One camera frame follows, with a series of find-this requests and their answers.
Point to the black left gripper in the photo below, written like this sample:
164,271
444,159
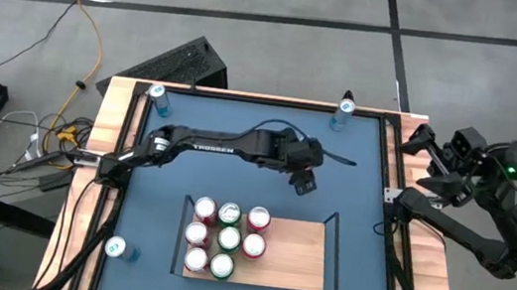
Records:
307,154

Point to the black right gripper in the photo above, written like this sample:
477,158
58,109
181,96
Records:
469,175

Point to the light blue slim can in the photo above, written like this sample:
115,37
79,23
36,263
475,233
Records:
163,105
342,116

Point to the green Sprite can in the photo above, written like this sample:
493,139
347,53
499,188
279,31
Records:
228,238
229,213
221,265

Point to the red Coca-Cola can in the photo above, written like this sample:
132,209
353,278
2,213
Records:
197,232
197,258
206,208

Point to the blue soda can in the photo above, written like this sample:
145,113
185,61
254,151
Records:
117,246

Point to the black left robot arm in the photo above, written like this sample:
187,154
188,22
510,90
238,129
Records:
218,145

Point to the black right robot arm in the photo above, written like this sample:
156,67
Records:
476,239

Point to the blue table mat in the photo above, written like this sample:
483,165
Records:
233,187

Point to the black table clamp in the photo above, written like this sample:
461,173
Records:
349,95

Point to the black perforated computer box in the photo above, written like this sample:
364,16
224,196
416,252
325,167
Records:
174,61

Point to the silver corner bracket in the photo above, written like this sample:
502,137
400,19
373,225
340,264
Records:
389,195

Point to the wooden shelf with black frame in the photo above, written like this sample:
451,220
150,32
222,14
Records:
292,269

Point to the black table border frame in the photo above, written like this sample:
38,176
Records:
254,98

